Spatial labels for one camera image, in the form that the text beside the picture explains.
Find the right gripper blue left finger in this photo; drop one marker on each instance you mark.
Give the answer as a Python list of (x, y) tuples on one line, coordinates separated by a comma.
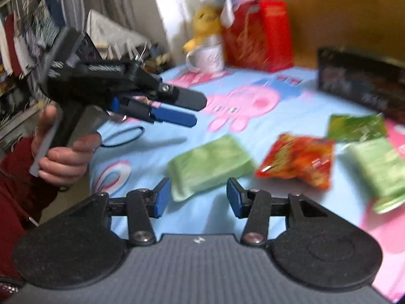
[(142, 205)]

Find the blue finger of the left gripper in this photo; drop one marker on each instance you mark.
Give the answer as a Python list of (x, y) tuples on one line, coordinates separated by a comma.
[(181, 97), (158, 113)]

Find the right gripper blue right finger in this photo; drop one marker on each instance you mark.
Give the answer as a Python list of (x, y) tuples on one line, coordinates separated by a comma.
[(254, 205)]

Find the pale green leaf-print packet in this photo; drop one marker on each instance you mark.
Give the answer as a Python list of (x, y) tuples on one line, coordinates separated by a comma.
[(207, 167)]

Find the red spicy snack packet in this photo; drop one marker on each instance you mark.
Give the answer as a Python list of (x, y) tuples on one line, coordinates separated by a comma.
[(306, 158)]

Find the dark green pickle packet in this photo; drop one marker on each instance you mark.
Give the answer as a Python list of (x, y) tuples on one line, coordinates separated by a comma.
[(351, 128)]

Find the pale green snack packet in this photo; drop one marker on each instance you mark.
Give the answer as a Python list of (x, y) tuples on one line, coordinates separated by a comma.
[(382, 169)]

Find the red sleeve forearm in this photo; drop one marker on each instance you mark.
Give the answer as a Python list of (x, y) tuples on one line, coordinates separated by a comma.
[(22, 204)]

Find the person's left hand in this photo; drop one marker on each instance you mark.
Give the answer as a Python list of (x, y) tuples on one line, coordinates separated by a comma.
[(63, 166)]

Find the white enamel mug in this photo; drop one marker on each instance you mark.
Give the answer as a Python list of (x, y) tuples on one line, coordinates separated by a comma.
[(206, 59)]

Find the grey folded cloth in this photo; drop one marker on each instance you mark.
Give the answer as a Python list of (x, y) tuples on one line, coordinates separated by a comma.
[(101, 29)]

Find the Peppa Pig bed sheet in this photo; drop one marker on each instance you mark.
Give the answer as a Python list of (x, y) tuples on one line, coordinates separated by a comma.
[(255, 108)]

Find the white wifi router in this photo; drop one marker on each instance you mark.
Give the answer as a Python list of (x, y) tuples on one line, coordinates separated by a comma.
[(130, 51)]

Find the yellow duck plush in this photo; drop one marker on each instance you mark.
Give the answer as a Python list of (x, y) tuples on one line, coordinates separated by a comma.
[(205, 23)]

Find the red gift box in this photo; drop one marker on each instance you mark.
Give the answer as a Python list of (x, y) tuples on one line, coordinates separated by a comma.
[(260, 37)]

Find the black cardboard box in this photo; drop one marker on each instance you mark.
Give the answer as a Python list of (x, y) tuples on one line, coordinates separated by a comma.
[(372, 81)]

